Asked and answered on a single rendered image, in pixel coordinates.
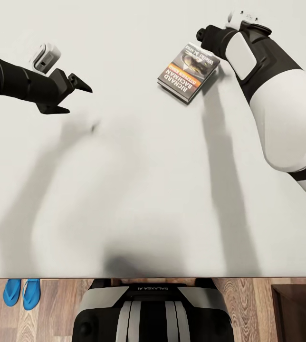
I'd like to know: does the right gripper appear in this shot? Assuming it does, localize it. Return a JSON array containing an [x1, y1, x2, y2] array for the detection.
[[196, 25, 239, 60]]

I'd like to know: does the sandal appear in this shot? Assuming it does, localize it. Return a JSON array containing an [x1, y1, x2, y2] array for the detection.
[[22, 279, 40, 310], [3, 279, 21, 306]]

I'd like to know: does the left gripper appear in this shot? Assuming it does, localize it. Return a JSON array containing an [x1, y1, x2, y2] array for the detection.
[[19, 67, 93, 114]]

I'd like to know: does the hardback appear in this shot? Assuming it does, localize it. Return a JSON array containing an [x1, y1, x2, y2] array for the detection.
[[158, 41, 221, 103]]

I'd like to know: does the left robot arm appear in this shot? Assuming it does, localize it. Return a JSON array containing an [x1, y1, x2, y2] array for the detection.
[[0, 42, 93, 114]]

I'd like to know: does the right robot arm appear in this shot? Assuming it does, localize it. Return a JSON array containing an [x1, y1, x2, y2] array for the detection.
[[196, 4, 306, 192]]

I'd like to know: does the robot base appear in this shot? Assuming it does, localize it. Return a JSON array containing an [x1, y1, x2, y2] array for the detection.
[[72, 278, 234, 342]]

